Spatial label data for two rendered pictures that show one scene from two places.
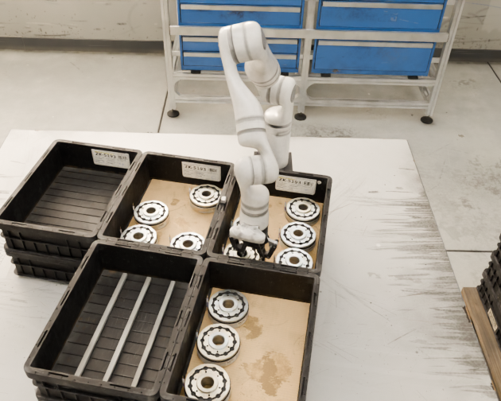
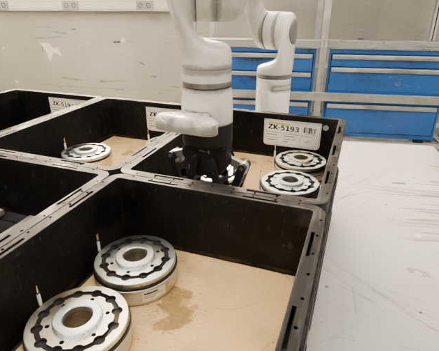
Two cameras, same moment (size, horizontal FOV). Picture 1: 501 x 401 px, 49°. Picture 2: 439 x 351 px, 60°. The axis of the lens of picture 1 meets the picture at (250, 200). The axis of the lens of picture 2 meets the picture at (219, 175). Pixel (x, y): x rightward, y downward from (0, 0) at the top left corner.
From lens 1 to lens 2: 98 cm
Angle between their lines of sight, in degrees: 19
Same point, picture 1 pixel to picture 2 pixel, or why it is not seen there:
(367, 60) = (373, 124)
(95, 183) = not seen: hidden behind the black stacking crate
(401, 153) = (429, 154)
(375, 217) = (407, 206)
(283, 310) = (247, 285)
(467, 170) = not seen: outside the picture
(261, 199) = (212, 49)
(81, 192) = not seen: hidden behind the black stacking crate
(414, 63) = (419, 127)
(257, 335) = (179, 324)
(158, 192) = (113, 145)
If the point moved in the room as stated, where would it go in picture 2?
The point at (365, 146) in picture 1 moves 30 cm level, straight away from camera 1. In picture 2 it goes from (382, 148) to (387, 125)
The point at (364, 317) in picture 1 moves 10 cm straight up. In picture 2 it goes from (412, 336) to (428, 283)
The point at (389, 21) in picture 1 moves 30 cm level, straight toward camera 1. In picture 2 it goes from (393, 86) to (391, 97)
